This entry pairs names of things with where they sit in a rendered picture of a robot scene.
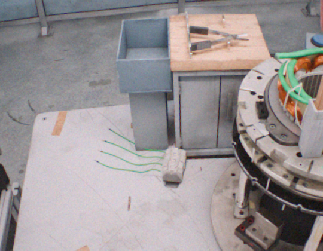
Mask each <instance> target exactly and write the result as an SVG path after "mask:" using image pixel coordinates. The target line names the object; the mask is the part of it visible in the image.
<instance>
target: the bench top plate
mask: <svg viewBox="0 0 323 251"><path fill-rule="evenodd" d="M58 112H62V111H57V112H45V113H41V114H37V115H36V118H35V124H34V127H33V133H32V138H31V144H30V147H29V155H28V161H27V165H26V172H25V178H24V184H23V189H22V197H21V200H20V208H19V216H18V220H17V227H16V235H15V241H14V248H13V251H75V250H77V249H79V248H81V247H83V246H85V245H87V246H88V248H89V250H90V251H223V250H222V249H221V248H220V246H219V244H218V242H217V239H216V238H215V235H214V232H213V230H212V226H211V225H212V224H211V216H210V205H211V198H212V194H213V191H214V188H215V185H216V184H217V182H218V179H219V178H220V177H221V175H222V174H223V173H224V172H225V170H226V169H227V168H229V167H230V166H231V165H232V164H233V163H234V162H236V160H237V159H236V157H233V158H211V159H190V160H186V161H185V170H184V171H183V179H182V182H181V183H179V187H177V188H170V187H165V185H164V181H163V178H162V170H163V168H162V167H163V165H162V166H161V165H158V164H150V165H146V166H135V165H134V164H130V163H128V162H126V161H124V160H122V159H120V158H123V159H125V160H127V161H129V162H131V163H135V164H149V163H160V164H163V162H164V160H165V158H166V153H164V152H159V151H135V144H133V143H132V142H135V141H134V136H133V126H132V117H131V111H130V105H118V106H105V107H98V108H84V109H78V110H70V111H67V114H66V118H65V122H64V125H63V128H62V131H61V133H60V136H53V135H51V134H52V132H53V129H54V126H55V124H56V121H57V115H58ZM167 115H168V149H169V148H171V149H175V111H174V101H167ZM107 127H108V128H110V129H112V131H114V132H116V133H117V134H119V135H121V136H123V137H125V138H126V139H129V140H130V141H132V142H129V141H128V140H126V139H124V138H123V137H120V136H119V135H117V134H115V133H113V132H112V131H110V130H109V129H108V128H107ZM103 140H106V141H108V142H111V143H114V144H117V145H120V146H121V147H123V148H126V149H128V150H130V151H132V152H134V153H136V154H139V155H142V156H146V157H151V156H159V157H163V158H164V159H162V158H158V157H152V158H145V157H140V156H138V155H135V154H133V153H131V152H129V151H127V150H125V149H123V148H119V146H116V145H113V144H111V143H108V142H105V141H103ZM98 150H100V151H101V150H102V151H103V152H107V153H109V154H112V155H115V156H118V157H120V158H117V157H114V156H112V155H108V154H105V153H102V152H100V151H98ZM95 160H96V161H99V162H100V163H102V164H105V165H107V166H110V167H116V168H120V169H126V170H134V171H139V172H144V171H147V170H149V169H157V170H161V172H158V171H156V170H151V171H148V172H145V173H138V172H131V171H124V170H119V169H113V168H109V167H107V166H104V165H102V164H100V163H97V162H96V161H95Z"/></svg>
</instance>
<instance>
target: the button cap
mask: <svg viewBox="0 0 323 251"><path fill-rule="evenodd" d="M313 42H314V43H316V44H318V45H323V34H318V35H317V34H316V35H314V37H313Z"/></svg>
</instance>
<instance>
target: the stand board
mask: <svg viewBox="0 0 323 251"><path fill-rule="evenodd" d="M224 19H225V23H226V25H225V28H223V25H222V21H221V14H203V15H197V14H188V21H189V26H199V27H208V28H209V29H210V30H216V31H220V32H224V33H228V34H232V35H233V34H241V33H245V34H246V33H247V35H244V36H240V38H247V39H249V41H237V40H235V41H230V46H231V48H230V50H228V48H227V45H226V42H224V43H221V44H218V45H214V46H211V48H210V49H209V48H207V49H202V50H196V51H191V52H192V59H189V51H188V36H187V24H186V21H185V15H173V16H169V21H170V68H171V71H196V70H202V71H212V70H229V69H240V70H246V69H253V68H255V66H257V65H258V64H259V63H261V62H264V61H266V60H267V59H270V58H271V57H270V54H269V51H268V48H267V45H266V42H265V40H264V38H263V35H262V33H261V29H260V26H259V24H258V20H257V17H256V15H255V14H224ZM190 38H191V43H192V42H199V41H208V40H210V41H214V40H217V39H221V38H225V37H222V36H214V35H211V34H208V36H207V35H199V34H195V33H191V34H190Z"/></svg>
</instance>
